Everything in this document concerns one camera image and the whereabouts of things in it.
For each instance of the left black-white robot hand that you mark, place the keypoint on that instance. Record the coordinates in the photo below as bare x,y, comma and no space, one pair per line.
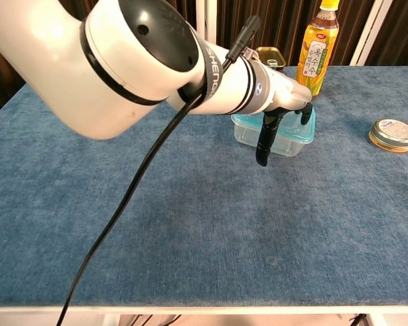
287,96

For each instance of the round flat metal tin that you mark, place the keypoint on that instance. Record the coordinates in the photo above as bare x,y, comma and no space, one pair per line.
393,136

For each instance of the tea bottle with yellow cap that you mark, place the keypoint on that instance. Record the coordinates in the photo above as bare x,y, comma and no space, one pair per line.
318,57

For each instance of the blue table cloth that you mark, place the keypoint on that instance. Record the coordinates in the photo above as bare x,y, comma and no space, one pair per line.
190,220

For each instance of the tin can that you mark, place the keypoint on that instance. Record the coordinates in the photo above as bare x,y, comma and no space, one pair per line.
270,57

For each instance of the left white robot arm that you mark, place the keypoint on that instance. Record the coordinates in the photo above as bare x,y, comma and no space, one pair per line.
115,68

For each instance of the white frame post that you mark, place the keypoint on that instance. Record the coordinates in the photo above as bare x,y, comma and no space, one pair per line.
204,17
370,34

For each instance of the clear plastic container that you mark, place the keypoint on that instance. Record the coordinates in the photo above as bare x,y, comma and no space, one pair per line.
285,147

